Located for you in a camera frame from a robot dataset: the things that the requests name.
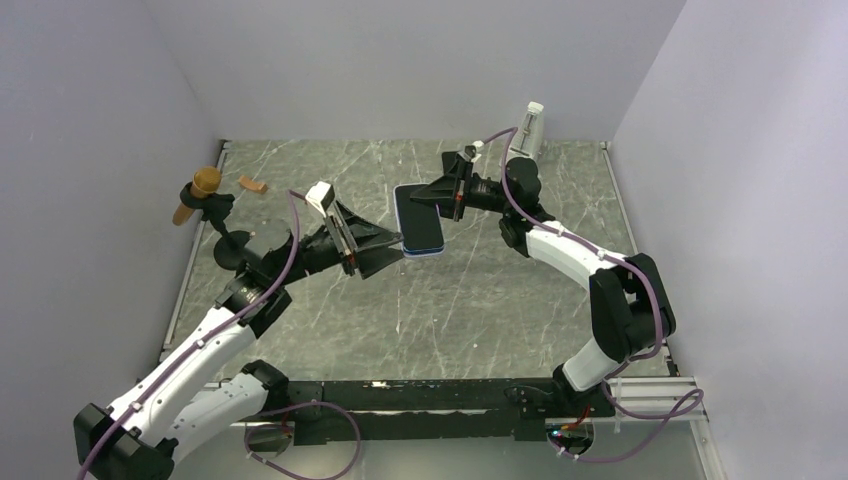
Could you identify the small brown block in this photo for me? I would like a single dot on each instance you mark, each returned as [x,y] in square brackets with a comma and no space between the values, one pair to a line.
[252,185]

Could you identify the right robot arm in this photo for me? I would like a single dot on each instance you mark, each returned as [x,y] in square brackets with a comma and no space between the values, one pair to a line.
[630,312]

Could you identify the lilac phone case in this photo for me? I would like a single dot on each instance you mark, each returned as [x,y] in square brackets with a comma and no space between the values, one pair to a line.
[399,212]

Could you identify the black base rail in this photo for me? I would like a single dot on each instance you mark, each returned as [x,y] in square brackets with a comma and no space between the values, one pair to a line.
[520,408]

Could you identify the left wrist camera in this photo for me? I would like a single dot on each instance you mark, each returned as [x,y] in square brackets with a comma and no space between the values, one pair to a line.
[320,197]

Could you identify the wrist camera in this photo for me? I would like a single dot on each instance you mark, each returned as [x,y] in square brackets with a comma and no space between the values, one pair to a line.
[472,152]
[320,197]

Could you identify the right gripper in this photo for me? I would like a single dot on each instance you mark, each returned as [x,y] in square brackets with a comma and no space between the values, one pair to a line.
[442,190]

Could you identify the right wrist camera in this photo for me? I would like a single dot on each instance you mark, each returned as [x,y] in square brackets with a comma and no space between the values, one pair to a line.
[472,152]

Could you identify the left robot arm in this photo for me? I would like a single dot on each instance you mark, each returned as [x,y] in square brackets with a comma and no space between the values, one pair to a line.
[147,431]

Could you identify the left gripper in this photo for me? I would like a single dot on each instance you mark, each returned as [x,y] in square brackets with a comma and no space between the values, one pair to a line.
[353,239]

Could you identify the white metronome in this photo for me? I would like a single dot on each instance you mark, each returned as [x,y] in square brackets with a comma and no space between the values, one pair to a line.
[528,138]

